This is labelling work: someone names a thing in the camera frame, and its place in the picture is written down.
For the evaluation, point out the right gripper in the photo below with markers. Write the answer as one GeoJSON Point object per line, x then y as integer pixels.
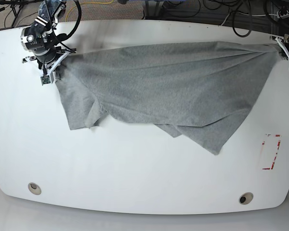
{"type": "Point", "coordinates": [47, 62]}

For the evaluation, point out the grey t-shirt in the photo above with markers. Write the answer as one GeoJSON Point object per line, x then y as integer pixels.
{"type": "Point", "coordinates": [203, 90]}

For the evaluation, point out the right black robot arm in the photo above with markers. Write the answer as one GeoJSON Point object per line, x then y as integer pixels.
{"type": "Point", "coordinates": [40, 39]}

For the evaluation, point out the white power strip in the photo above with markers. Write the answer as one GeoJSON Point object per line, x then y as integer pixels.
{"type": "Point", "coordinates": [282, 14]}

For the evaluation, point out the red tape rectangle marking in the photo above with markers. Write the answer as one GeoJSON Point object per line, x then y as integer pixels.
{"type": "Point", "coordinates": [269, 151]}

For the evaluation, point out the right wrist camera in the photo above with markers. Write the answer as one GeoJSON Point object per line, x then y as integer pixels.
{"type": "Point", "coordinates": [45, 79]}

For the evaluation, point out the left table cable grommet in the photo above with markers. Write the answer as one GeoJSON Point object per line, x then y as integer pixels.
{"type": "Point", "coordinates": [34, 188]}

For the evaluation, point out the table cable grommet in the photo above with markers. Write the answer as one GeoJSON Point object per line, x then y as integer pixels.
{"type": "Point", "coordinates": [246, 198]}
{"type": "Point", "coordinates": [34, 188]}

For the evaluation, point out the right table cable grommet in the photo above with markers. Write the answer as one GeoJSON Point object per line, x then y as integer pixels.
{"type": "Point", "coordinates": [246, 198]}

